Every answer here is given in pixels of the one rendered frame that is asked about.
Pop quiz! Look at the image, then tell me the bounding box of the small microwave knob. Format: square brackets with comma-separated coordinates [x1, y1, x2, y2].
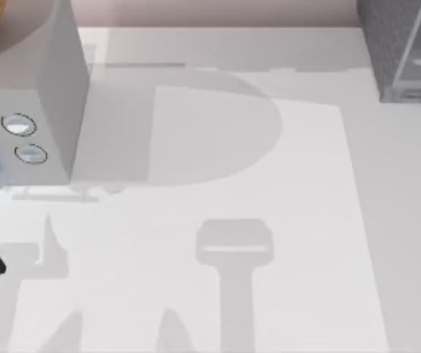
[13, 143, 49, 165]

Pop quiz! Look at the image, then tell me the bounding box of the large microwave knob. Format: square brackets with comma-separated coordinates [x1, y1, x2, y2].
[0, 113, 38, 138]

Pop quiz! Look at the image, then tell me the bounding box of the pale microwave oven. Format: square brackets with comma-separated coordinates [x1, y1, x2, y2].
[0, 0, 91, 189]

